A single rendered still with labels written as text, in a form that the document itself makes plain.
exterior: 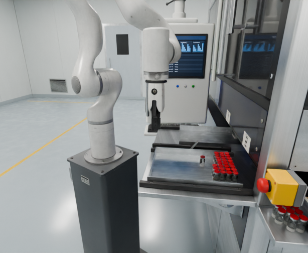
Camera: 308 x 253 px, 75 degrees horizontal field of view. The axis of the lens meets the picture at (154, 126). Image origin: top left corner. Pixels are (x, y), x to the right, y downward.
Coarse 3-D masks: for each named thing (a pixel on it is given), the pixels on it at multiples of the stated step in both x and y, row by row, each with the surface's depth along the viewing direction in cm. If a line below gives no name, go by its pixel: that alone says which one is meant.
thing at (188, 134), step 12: (180, 132) 127; (192, 132) 127; (204, 132) 127; (216, 132) 127; (228, 132) 127; (180, 144) 106; (192, 144) 105; (204, 144) 104; (216, 144) 103; (228, 144) 102; (240, 144) 102
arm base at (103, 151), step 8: (88, 128) 94; (96, 128) 91; (104, 128) 92; (112, 128) 96; (96, 136) 92; (104, 136) 93; (112, 136) 97; (96, 144) 94; (104, 144) 94; (112, 144) 98; (88, 152) 103; (96, 152) 95; (104, 152) 96; (112, 152) 98; (120, 152) 103; (88, 160) 96; (96, 160) 96; (104, 160) 96; (112, 160) 96
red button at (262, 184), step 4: (260, 180) 56; (264, 180) 56; (256, 184) 58; (260, 184) 56; (264, 184) 55; (268, 184) 55; (260, 188) 56; (264, 188) 55; (268, 188) 55; (264, 192) 56
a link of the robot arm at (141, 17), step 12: (120, 0) 64; (132, 0) 63; (144, 0) 65; (132, 12) 63; (144, 12) 65; (156, 12) 67; (132, 24) 68; (144, 24) 68; (156, 24) 69; (168, 24) 70; (180, 48) 70
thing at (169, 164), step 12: (156, 156) 97; (168, 156) 97; (180, 156) 97; (192, 156) 97; (156, 168) 87; (168, 168) 87; (180, 168) 87; (192, 168) 87; (204, 168) 87; (156, 180) 75; (168, 180) 74; (180, 180) 74; (192, 180) 73; (204, 180) 73
